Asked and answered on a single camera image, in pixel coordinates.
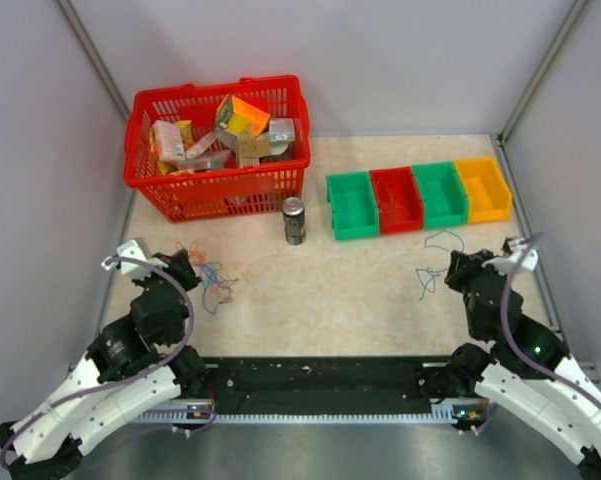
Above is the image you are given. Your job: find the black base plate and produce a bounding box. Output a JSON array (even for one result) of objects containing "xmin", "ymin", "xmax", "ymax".
[{"xmin": 188, "ymin": 356, "xmax": 481, "ymax": 415}]

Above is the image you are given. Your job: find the yellow storage bin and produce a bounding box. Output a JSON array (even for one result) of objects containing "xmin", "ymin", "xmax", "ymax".
[{"xmin": 454, "ymin": 157, "xmax": 513, "ymax": 224}]

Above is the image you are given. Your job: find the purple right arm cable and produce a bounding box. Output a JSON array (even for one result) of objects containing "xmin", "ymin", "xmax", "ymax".
[{"xmin": 499, "ymin": 232, "xmax": 601, "ymax": 426}]

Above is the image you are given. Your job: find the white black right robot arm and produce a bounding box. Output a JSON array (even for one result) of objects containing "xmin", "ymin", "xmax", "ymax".
[{"xmin": 444, "ymin": 246, "xmax": 601, "ymax": 479}]

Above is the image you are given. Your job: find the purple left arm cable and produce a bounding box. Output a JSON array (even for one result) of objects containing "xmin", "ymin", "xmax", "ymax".
[{"xmin": 0, "ymin": 255, "xmax": 196, "ymax": 467}]

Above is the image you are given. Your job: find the black drink can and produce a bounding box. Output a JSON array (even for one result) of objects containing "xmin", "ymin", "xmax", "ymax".
[{"xmin": 282, "ymin": 197, "xmax": 306, "ymax": 246}]

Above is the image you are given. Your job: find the red plastic shopping basket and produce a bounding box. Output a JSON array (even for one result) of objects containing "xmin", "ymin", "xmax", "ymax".
[{"xmin": 123, "ymin": 75, "xmax": 311, "ymax": 223}]

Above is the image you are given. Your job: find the red storage bin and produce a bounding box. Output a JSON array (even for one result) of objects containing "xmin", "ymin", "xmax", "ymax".
[{"xmin": 369, "ymin": 167, "xmax": 424, "ymax": 235}]

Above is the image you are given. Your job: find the brown cardboard box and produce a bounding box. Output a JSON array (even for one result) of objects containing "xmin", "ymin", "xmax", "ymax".
[{"xmin": 236, "ymin": 133, "xmax": 271, "ymax": 168}]

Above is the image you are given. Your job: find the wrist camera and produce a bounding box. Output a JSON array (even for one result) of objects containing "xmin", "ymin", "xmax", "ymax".
[
  {"xmin": 101, "ymin": 238, "xmax": 167, "ymax": 280},
  {"xmin": 482, "ymin": 237, "xmax": 539, "ymax": 275}
]

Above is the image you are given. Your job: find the orange green juice carton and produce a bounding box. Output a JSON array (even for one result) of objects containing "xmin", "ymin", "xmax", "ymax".
[{"xmin": 215, "ymin": 94, "xmax": 270, "ymax": 136}]

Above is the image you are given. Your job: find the blue wire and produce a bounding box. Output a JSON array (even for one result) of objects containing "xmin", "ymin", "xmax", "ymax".
[{"xmin": 413, "ymin": 228, "xmax": 466, "ymax": 301}]

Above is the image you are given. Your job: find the left green storage bin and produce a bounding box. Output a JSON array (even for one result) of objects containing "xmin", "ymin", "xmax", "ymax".
[{"xmin": 326, "ymin": 172, "xmax": 380, "ymax": 241}]

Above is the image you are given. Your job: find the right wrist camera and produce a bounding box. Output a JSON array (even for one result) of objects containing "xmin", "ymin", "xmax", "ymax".
[{"xmin": 482, "ymin": 237, "xmax": 539, "ymax": 275}]

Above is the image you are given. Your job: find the red wire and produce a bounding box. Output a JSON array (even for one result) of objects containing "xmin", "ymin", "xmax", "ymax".
[{"xmin": 379, "ymin": 179, "xmax": 421, "ymax": 226}]

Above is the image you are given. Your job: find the white teal round tub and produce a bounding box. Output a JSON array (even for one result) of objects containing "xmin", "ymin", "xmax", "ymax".
[{"xmin": 268, "ymin": 118, "xmax": 296, "ymax": 146}]

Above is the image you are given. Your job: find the aluminium frame post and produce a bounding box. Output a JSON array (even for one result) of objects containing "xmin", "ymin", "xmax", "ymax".
[{"xmin": 53, "ymin": 0, "xmax": 130, "ymax": 120}]

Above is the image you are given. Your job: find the green storage bin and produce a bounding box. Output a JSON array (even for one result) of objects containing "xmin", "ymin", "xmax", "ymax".
[
  {"xmin": 412, "ymin": 161, "xmax": 469, "ymax": 229},
  {"xmin": 326, "ymin": 172, "xmax": 380, "ymax": 241}
]

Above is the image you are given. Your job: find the yellow snack packet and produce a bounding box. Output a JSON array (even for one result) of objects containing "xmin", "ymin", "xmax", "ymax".
[{"xmin": 176, "ymin": 120, "xmax": 194, "ymax": 150}]

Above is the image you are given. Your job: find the pink white snack box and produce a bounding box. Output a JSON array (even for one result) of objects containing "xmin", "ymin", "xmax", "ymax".
[{"xmin": 152, "ymin": 120, "xmax": 185, "ymax": 163}]

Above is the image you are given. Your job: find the clear plastic wrapped pack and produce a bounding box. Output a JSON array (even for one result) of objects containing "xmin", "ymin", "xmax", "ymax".
[{"xmin": 185, "ymin": 131, "xmax": 216, "ymax": 160}]

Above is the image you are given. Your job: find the white slotted cable duct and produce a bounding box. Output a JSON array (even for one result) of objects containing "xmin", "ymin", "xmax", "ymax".
[{"xmin": 129, "ymin": 402, "xmax": 486, "ymax": 424}]

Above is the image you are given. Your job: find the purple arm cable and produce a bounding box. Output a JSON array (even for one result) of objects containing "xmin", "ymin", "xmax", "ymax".
[
  {"xmin": 0, "ymin": 255, "xmax": 196, "ymax": 467},
  {"xmin": 499, "ymin": 232, "xmax": 601, "ymax": 426}
]

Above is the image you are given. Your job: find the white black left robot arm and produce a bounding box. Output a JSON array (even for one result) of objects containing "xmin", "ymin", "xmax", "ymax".
[{"xmin": 0, "ymin": 240, "xmax": 207, "ymax": 479}]

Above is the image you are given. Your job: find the thin wire bundle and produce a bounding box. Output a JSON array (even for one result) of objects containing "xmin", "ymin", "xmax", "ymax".
[{"xmin": 174, "ymin": 240, "xmax": 240, "ymax": 316}]

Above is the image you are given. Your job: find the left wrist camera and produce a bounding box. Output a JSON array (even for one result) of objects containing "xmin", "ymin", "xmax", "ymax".
[{"xmin": 101, "ymin": 238, "xmax": 167, "ymax": 280}]

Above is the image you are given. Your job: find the right green storage bin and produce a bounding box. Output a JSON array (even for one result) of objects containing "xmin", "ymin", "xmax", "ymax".
[{"xmin": 412, "ymin": 161, "xmax": 469, "ymax": 229}]

